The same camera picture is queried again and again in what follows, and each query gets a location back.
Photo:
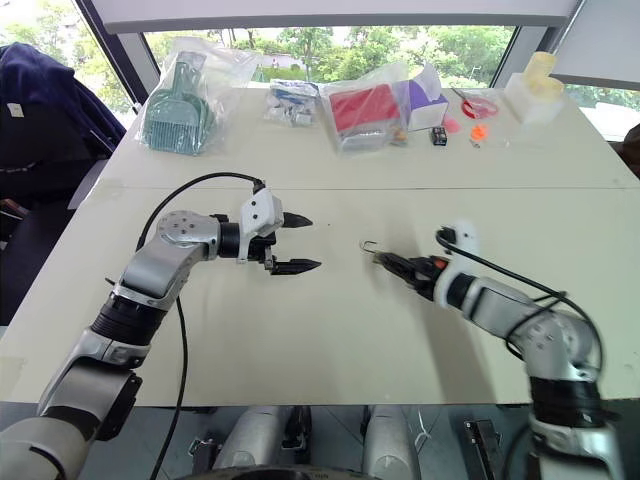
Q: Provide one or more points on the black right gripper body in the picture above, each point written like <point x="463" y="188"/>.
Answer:
<point x="427" y="277"/>

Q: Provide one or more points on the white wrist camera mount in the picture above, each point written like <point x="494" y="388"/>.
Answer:
<point x="257" y="212"/>
<point x="467" y="240"/>

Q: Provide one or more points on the green scoop in plastic bag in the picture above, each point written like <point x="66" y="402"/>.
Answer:
<point x="220" y="85"/>

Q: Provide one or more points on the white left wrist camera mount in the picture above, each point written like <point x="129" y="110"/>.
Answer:
<point x="257" y="212"/>

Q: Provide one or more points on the small brown items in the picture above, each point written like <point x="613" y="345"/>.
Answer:
<point x="400" y="136"/>

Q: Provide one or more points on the dark blue jacket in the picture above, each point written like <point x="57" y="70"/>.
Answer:
<point x="45" y="115"/>

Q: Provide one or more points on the small orange plastic piece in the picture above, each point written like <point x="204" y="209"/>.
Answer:
<point x="479" y="132"/>

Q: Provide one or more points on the bag of blue-white packets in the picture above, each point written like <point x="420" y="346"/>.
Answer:
<point x="292" y="102"/>

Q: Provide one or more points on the dark rounded robot base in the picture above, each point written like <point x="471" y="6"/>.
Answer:
<point x="280" y="473"/>

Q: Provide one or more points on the pink flat piece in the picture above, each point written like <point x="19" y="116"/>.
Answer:
<point x="452" y="125"/>

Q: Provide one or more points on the teal plastic scoop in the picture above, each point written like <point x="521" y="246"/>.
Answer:
<point x="177" y="115"/>

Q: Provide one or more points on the purple and white tissue box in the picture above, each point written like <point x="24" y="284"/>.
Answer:
<point x="427" y="107"/>

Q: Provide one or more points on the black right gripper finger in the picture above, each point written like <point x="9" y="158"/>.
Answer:
<point x="402" y="277"/>
<point x="397" y="261"/>

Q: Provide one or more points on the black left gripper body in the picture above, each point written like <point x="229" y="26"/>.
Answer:
<point x="260" y="247"/>

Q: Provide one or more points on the black metal bracket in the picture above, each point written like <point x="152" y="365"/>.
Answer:
<point x="482" y="450"/>

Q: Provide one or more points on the small metal hook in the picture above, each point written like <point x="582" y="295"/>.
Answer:
<point x="369" y="246"/>

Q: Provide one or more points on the white yellow plastic container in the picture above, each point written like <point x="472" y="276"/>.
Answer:
<point x="532" y="100"/>

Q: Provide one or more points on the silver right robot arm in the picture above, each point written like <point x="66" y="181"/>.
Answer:
<point x="550" y="345"/>

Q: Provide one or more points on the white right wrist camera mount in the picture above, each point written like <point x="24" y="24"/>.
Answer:
<point x="467" y="240"/>

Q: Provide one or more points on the brown object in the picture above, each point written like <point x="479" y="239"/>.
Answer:
<point x="631" y="150"/>

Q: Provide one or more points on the clear bag with red box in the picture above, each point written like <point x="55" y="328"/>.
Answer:
<point x="362" y="112"/>

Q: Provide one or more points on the silver rounded robot leg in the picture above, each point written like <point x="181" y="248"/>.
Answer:
<point x="387" y="442"/>
<point x="247" y="437"/>

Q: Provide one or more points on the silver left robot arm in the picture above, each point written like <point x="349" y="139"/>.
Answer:
<point x="150" y="270"/>

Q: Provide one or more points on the small black box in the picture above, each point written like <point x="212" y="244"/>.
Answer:
<point x="440" y="136"/>

